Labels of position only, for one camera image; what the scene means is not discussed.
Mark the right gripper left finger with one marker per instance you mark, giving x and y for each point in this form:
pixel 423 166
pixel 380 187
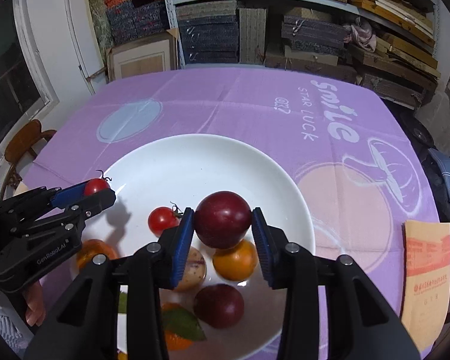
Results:
pixel 83 324

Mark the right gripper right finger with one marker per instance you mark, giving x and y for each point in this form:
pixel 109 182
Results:
pixel 361 323

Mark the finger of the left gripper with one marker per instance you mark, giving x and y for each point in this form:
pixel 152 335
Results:
pixel 46 205
pixel 29 252

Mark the red cherry tomato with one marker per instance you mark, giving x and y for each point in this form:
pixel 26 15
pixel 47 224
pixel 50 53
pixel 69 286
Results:
pixel 97 184
pixel 164 217

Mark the leafy orange mandarin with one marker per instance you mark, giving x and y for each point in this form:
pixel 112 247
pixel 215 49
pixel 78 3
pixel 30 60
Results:
pixel 182 328

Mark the dark red plum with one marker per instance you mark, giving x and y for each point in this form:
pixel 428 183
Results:
pixel 220 306
pixel 222 219

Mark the large orange mandarin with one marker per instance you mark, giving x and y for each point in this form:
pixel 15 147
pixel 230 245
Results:
pixel 90 249

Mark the person left hand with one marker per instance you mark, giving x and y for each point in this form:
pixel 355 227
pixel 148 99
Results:
pixel 35 312

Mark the wooden chair left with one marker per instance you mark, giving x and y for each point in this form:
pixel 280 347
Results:
pixel 22 143

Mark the brown paper notebook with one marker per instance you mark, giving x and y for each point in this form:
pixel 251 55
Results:
pixel 427 281

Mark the framed picture board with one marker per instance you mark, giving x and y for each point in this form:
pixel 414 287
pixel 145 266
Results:
pixel 154 53

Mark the purple tablecloth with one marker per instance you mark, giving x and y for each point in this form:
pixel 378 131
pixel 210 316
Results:
pixel 322 158

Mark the metal storage shelf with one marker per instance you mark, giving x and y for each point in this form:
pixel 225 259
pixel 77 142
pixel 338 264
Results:
pixel 386 46

